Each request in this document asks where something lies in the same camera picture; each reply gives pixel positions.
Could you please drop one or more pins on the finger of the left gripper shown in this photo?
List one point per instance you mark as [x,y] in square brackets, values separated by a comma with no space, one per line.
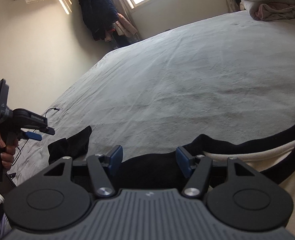
[31,136]
[46,130]

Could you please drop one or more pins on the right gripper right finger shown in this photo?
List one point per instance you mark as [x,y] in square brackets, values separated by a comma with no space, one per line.
[196,170]

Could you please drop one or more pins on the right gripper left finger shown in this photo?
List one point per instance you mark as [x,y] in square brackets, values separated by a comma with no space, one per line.
[103,167]

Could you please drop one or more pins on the beige and black sweatshirt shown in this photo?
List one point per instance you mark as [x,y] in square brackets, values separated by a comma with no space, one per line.
[251,192]

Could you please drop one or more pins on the pink clothes on rack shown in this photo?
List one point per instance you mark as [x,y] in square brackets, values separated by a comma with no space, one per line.
[122,29]

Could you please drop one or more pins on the person left hand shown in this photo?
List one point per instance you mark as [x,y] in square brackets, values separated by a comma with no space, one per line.
[7,156]

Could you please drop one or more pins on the grey bed sheet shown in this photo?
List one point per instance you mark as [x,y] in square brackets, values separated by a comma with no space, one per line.
[229,77]

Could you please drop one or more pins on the dark jacket on rack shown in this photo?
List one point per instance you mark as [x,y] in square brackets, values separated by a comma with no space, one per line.
[98,16]

